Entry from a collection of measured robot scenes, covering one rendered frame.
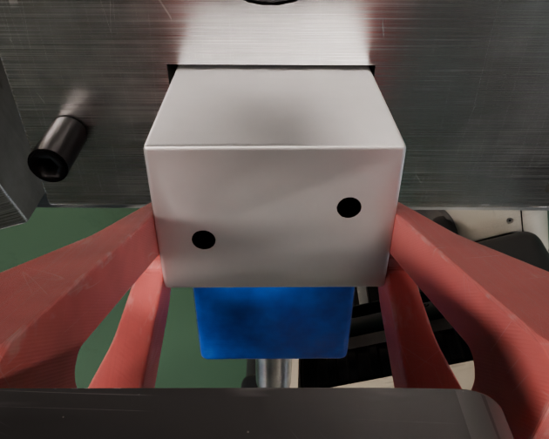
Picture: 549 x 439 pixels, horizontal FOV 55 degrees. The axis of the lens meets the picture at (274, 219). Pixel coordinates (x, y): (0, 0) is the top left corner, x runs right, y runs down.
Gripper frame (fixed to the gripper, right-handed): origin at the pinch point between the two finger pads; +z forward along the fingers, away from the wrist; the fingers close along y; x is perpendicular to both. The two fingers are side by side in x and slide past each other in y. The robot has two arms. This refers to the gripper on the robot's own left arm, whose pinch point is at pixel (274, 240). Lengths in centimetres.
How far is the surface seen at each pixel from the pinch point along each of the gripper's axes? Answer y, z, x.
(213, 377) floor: 20, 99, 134
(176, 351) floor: 30, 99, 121
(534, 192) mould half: -7.8, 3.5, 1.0
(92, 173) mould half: 5.3, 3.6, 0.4
